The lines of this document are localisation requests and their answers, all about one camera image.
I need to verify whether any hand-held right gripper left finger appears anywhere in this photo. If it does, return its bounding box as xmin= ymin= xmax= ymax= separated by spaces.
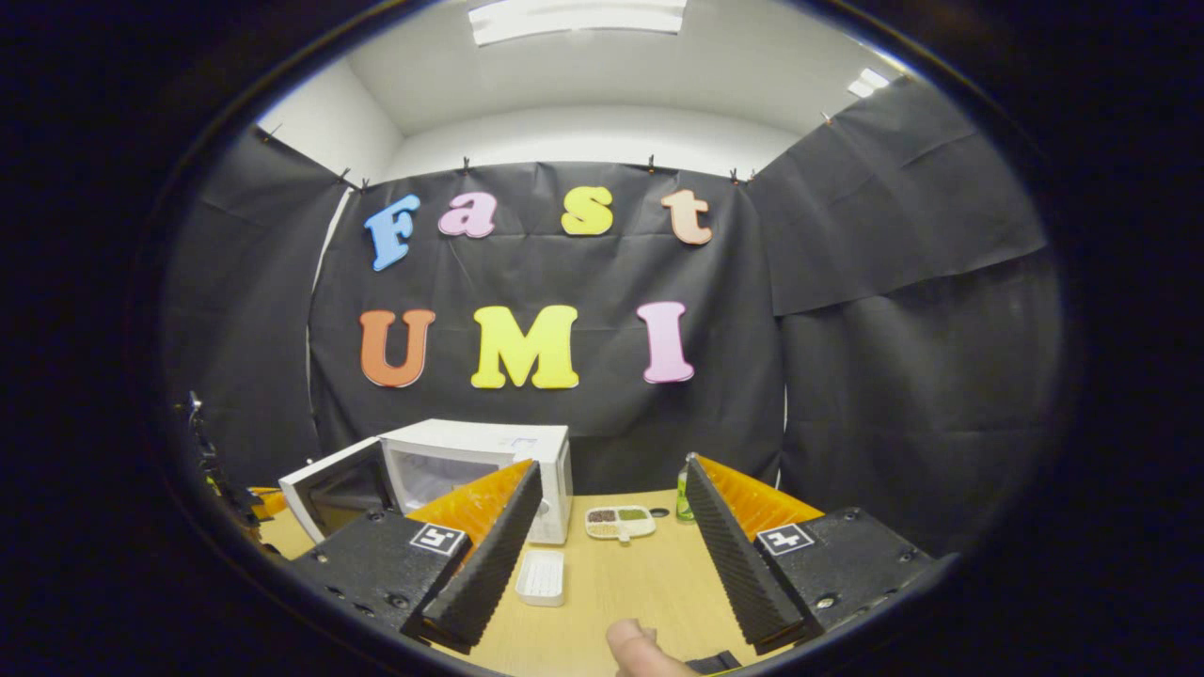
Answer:
xmin=287 ymin=459 xmax=544 ymax=656

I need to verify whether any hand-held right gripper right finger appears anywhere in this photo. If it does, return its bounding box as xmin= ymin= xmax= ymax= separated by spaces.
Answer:
xmin=684 ymin=452 xmax=937 ymax=656

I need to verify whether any white microwave oven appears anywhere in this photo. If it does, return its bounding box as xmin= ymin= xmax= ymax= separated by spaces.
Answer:
xmin=278 ymin=418 xmax=574 ymax=546

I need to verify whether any small white rectangular tray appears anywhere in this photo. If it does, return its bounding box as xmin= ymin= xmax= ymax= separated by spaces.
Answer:
xmin=515 ymin=548 xmax=566 ymax=608

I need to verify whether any white divided grain dish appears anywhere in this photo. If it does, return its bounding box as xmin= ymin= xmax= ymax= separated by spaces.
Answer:
xmin=584 ymin=505 xmax=657 ymax=545

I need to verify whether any black backdrop cloth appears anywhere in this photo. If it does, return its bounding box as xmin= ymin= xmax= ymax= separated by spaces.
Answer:
xmin=165 ymin=75 xmax=1069 ymax=556

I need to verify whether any row of small cloth clips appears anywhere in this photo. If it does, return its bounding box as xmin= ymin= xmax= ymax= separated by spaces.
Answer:
xmin=259 ymin=111 xmax=838 ymax=192

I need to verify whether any large ceiling light panel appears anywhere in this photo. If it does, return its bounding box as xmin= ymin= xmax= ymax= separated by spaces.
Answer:
xmin=467 ymin=0 xmax=689 ymax=48

